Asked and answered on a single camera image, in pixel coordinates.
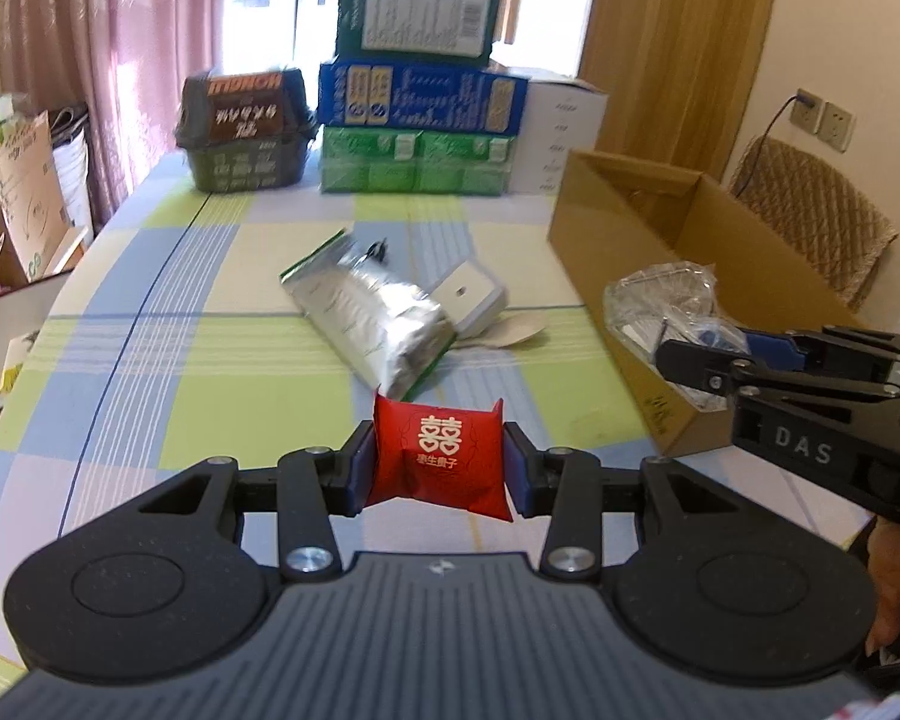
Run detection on white tray box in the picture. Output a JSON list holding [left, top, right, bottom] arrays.
[[0, 270, 72, 437]]

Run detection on blue milk carton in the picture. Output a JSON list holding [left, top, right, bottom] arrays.
[[317, 60, 530, 137]]

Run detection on black instant food bowl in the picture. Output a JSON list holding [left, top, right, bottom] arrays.
[[174, 66, 317, 192]]

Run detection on green tissue pack bundle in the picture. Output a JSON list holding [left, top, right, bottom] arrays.
[[320, 126, 516, 197]]

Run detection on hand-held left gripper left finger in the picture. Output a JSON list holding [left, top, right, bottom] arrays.
[[139, 420, 380, 582]]

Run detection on white power adapter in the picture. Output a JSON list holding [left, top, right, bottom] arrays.
[[427, 259, 509, 336]]

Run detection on pink curtain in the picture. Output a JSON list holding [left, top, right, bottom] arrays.
[[0, 0, 301, 218]]

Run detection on empty wall socket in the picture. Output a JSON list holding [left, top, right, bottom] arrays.
[[817, 101, 856, 152]]

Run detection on wooden cabinet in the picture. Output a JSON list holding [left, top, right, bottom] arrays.
[[577, 0, 785, 181]]

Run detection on red candy packet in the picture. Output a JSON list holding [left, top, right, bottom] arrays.
[[364, 388, 515, 522]]

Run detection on dark green carton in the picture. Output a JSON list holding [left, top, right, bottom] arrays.
[[335, 0, 503, 68]]

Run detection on printed paper carton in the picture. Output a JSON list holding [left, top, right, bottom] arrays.
[[0, 111, 95, 286]]

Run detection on white plastic spoon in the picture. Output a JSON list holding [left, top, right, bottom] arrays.
[[450, 315, 550, 350]]

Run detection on white paper bags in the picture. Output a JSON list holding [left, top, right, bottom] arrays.
[[49, 105, 95, 226]]

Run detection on silver foil bag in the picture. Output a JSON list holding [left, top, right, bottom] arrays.
[[280, 229, 455, 400]]

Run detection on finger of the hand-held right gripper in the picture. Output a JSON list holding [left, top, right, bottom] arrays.
[[656, 337, 900, 400], [742, 325, 900, 370]]

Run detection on clear plastic bag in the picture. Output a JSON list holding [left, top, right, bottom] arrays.
[[602, 261, 751, 361]]

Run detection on brown cardboard box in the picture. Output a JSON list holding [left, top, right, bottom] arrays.
[[546, 148, 882, 458]]

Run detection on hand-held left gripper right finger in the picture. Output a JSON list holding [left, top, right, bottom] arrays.
[[502, 424, 743, 580]]

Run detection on wall socket with plug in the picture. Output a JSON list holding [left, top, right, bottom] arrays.
[[789, 90, 823, 133]]

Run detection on grey charger cable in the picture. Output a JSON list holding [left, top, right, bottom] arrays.
[[761, 90, 815, 140]]

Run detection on person's right hand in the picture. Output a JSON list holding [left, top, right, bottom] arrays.
[[865, 521, 900, 659]]

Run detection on checkered cloth desktop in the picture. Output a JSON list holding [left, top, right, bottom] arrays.
[[0, 150, 878, 691]]

